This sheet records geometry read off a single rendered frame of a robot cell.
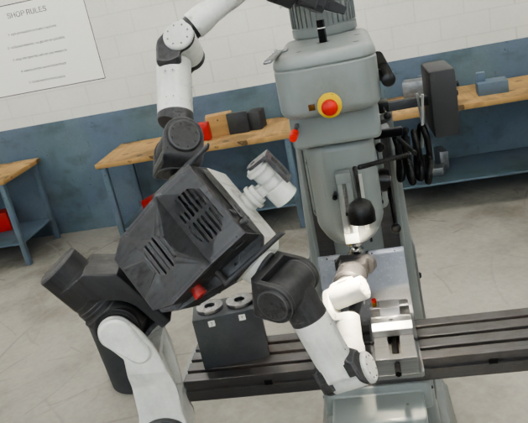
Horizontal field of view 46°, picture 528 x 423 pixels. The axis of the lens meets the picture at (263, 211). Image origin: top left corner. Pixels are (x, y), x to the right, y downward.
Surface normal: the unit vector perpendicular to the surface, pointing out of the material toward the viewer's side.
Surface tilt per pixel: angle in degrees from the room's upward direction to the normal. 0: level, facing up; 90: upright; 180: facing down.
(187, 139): 61
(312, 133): 90
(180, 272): 74
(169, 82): 55
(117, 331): 90
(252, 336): 90
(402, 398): 0
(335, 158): 90
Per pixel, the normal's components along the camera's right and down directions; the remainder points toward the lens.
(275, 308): -0.48, 0.44
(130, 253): -0.45, 0.12
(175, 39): -0.16, -0.25
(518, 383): -0.19, -0.92
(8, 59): -0.11, 0.36
